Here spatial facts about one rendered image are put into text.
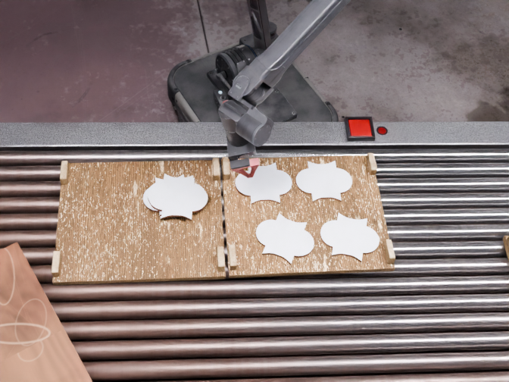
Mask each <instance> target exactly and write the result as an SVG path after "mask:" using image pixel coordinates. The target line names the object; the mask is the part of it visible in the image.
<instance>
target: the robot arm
mask: <svg viewBox="0 0 509 382"><path fill-rule="evenodd" d="M350 1H351V0H312V1H311V2H310V3H309V4H308V5H307V6H306V8H305V9H304V10H303V11H302V12H301V13H300V14H299V15H298V16H297V17H296V18H295V19H294V20H293V22H291V23H290V25H289V26H288V27H287V28H286V29H285V30H284V31H283V32H282V33H281V34H280V36H279V37H278V38H277V39H276V40H275V41H274V42H273V43H272V44H271V45H270V46H269V47H268V48H267V49H266V50H265V51H264V52H263V53H262V54H261V55H259V56H257V57H256V58H255V59H254V60H253V62H252V63H250V65H249V66H248V65H246V66H245V67H244V68H243V69H242V70H241V71H240V72H239V74H238V75H237V76H236V77H235V79H234V81H233V86H232V87H231V89H230V91H229V92H228V93H227V94H228V95H230V96H232V97H233V98H234V99H236V100H229V101H226V102H224V103H223V104H222V105H221V106H220V107H219V110H218V113H219V115H220V119H221V121H222V124H223V127H224V130H225V132H226V139H227V149H228V157H229V160H230V167H231V170H232V171H235V172H237V173H240V174H242V175H243V176H245V177H247V178H250V177H253V176H254V174H255V171H256V170H257V168H258V166H259V159H258V158H253V159H249V158H245V159H241V160H239V159H238V158H240V156H241V155H248V156H250V155H255V154H256V150H255V146H257V147H259V146H262V145H263V144H265V142H266V141H268V139H269V137H270V134H271V130H272V128H273V125H274V122H273V121H272V120H271V119H269V117H268V116H266V115H265V114H264V113H262V111H259V110H258V109H257V107H258V106H259V105H260V104H261V103H262V102H263V101H264V100H265V99H266V98H267V97H268V96H269V94H271V93H272V91H274V88H273V87H274V86H275V85H276V84H277V83H278V82H279V80H280V79H281V77H282V75H283V74H284V73H285V71H286V70H287V69H288V67H289V66H290V65H291V64H292V62H293V61H294V60H295V59H296V58H297V57H298V56H299V55H300V54H301V53H302V52H303V51H304V50H305V49H306V48H307V47H308V46H309V45H310V44H311V43H312V42H313V40H314V39H315V38H316V37H317V36H318V35H319V34H320V33H321V32H322V31H323V29H324V28H325V27H326V26H327V25H328V24H329V23H330V22H331V21H332V20H333V18H334V17H335V16H336V15H337V14H338V13H339V12H340V11H341V10H342V9H343V8H344V7H345V6H346V5H347V4H348V3H349V2H350ZM242 99H244V100H245V101H244V100H242ZM237 100H238V101H237ZM242 104H244V105H246V106H247V107H249V110H248V111H247V110H246V109H244V108H243V107H242ZM243 168H251V172H250V174H248V173H247V172H246V171H244V170H243Z"/></svg>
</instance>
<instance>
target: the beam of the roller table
mask: <svg viewBox="0 0 509 382"><path fill-rule="evenodd" d="M377 127H385V128H386V129H387V130H388V133H387V134H386V135H380V134H378V133H377V131H376V128H377ZM373 128H374V132H375V137H376V138H375V141H348V139H347V134H346V129H345V122H274V125H273V128H272V130H271V134H270V137H269V139H268V141H266V142H265V144H263V145H262V146H259V147H257V146H255V149H509V121H471V122H373ZM86 150H228V149H227V139H226V132H225V130H224V127H223V124H222V122H76V123H0V151H86Z"/></svg>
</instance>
